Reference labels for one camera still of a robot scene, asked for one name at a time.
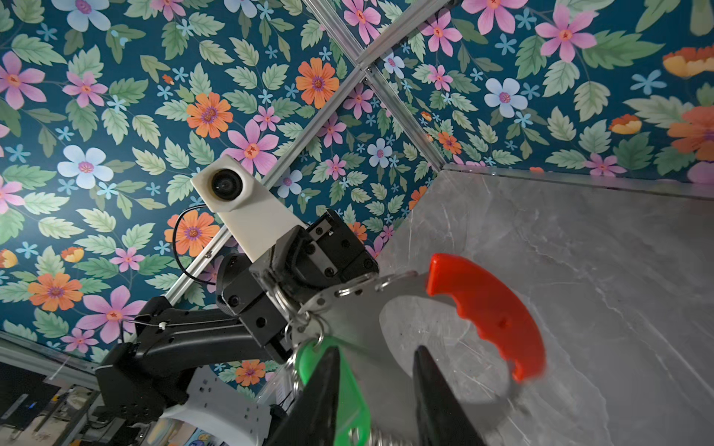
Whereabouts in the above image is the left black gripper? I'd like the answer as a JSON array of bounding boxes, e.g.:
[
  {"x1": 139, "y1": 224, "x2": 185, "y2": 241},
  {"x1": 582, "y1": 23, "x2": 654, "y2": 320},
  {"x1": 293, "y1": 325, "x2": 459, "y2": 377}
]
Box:
[{"x1": 247, "y1": 209, "x2": 379, "y2": 362}]

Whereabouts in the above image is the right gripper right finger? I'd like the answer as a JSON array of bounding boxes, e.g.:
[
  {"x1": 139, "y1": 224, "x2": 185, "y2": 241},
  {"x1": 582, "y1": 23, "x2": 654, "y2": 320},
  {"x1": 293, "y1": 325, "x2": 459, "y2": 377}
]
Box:
[{"x1": 413, "y1": 346, "x2": 485, "y2": 446}]

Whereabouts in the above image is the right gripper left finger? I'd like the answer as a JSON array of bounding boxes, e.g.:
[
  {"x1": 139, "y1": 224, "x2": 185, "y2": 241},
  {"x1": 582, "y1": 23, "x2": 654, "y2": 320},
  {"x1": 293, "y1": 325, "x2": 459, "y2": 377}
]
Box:
[{"x1": 268, "y1": 347, "x2": 341, "y2": 446}]

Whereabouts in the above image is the key with green cover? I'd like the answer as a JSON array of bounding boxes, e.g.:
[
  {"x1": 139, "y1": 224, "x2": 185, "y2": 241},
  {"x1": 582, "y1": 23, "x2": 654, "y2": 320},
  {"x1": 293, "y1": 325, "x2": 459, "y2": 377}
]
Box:
[{"x1": 293, "y1": 336, "x2": 372, "y2": 445}]

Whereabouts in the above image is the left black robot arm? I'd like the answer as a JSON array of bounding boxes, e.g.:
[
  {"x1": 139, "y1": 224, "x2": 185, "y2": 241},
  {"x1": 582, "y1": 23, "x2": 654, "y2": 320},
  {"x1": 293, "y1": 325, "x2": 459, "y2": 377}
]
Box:
[{"x1": 96, "y1": 211, "x2": 379, "y2": 445}]

